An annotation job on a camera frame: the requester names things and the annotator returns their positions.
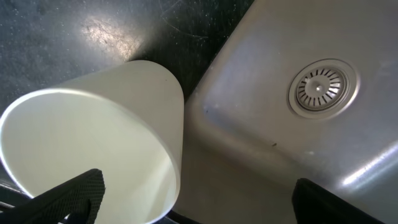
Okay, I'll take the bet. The steel sink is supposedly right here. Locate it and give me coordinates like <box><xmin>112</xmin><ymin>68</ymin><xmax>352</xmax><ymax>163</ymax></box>
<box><xmin>172</xmin><ymin>0</ymin><xmax>398</xmax><ymax>224</ymax></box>

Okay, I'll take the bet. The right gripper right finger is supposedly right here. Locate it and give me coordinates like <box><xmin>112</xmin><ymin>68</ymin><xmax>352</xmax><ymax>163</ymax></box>
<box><xmin>291</xmin><ymin>177</ymin><xmax>386</xmax><ymax>224</ymax></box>

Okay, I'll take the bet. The white cup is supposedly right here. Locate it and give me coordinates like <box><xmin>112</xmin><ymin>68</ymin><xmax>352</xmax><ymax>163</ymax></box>
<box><xmin>0</xmin><ymin>59</ymin><xmax>185</xmax><ymax>224</ymax></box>

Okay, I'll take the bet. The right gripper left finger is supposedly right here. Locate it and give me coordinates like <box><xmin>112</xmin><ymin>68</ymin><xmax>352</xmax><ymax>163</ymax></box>
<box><xmin>0</xmin><ymin>168</ymin><xmax>106</xmax><ymax>224</ymax></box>

